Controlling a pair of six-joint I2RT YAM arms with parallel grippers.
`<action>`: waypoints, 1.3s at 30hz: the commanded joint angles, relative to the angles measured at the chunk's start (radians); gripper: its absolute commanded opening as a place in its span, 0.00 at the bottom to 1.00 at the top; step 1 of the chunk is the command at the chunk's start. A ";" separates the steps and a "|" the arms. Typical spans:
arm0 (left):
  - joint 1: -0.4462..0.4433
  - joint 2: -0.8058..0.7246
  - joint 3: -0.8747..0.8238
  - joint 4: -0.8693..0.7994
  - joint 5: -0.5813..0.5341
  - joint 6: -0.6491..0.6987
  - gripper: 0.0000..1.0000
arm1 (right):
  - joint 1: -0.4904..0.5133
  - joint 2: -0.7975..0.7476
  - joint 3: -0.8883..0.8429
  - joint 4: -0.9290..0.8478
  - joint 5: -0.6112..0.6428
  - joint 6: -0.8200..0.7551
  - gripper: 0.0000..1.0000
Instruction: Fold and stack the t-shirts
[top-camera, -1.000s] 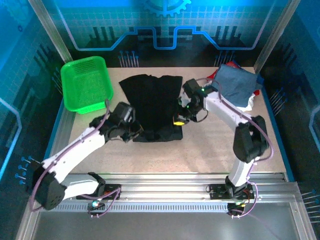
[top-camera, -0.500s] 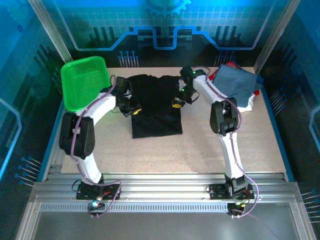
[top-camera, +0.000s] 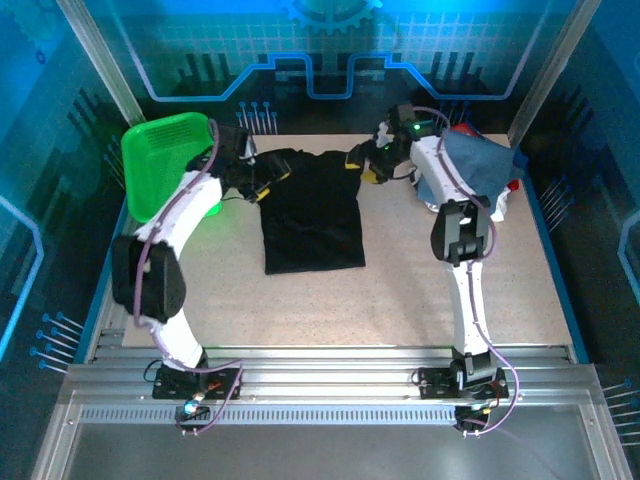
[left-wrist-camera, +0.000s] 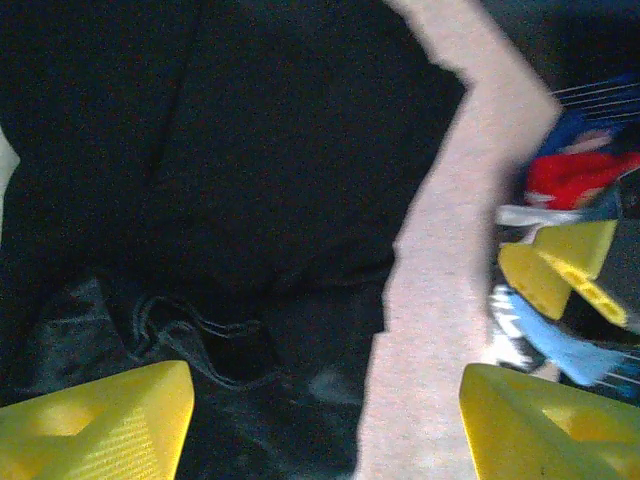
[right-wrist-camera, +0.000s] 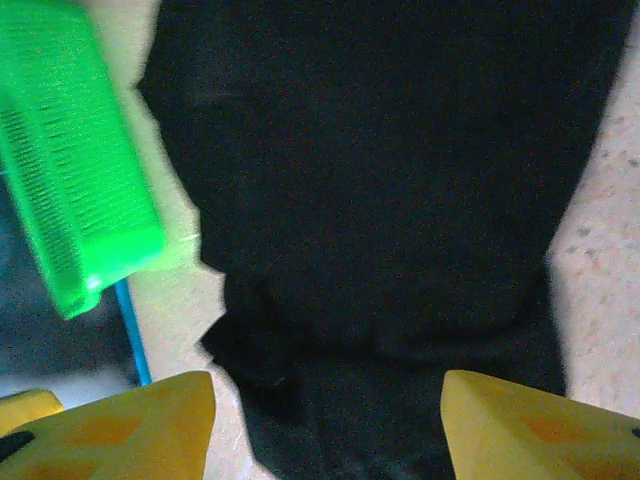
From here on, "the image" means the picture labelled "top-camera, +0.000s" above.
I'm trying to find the small circuit board with LED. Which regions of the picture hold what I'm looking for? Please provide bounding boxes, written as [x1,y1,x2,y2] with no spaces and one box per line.
[174,402,211,424]

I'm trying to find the green plastic basket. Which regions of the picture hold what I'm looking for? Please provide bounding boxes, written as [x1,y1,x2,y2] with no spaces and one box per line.
[120,112,225,225]

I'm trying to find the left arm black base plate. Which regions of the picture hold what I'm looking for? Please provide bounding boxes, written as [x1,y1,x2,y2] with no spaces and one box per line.
[151,360,245,401]

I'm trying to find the black t-shirt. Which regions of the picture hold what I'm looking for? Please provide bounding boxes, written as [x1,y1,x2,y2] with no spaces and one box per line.
[258,147,367,276]

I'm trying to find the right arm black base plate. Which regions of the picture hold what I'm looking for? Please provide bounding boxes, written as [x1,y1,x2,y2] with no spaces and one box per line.
[413,363,510,401]

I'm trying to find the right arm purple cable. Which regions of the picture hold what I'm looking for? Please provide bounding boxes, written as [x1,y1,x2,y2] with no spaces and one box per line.
[409,105,522,439]

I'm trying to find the aluminium mounting rail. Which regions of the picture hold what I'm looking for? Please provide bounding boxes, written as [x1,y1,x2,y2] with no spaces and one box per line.
[64,344,597,404]

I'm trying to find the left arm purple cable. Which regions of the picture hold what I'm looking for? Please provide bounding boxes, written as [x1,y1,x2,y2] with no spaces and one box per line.
[132,118,245,437]

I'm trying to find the metal front tray frame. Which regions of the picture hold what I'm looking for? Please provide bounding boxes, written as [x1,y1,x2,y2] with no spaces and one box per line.
[29,384,632,480]

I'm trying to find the slotted grey cable duct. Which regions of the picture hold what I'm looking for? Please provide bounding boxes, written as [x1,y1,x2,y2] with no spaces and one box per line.
[78,404,462,427]

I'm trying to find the blue-grey t-shirt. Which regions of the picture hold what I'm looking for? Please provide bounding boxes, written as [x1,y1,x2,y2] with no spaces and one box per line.
[414,130,525,207]

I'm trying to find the aluminium frame post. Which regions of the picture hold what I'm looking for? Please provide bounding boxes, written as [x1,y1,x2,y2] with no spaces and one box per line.
[55,0,152,147]
[506,0,600,149]

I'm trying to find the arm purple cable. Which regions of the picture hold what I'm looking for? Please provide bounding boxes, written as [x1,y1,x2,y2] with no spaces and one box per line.
[132,118,245,437]
[409,105,522,439]

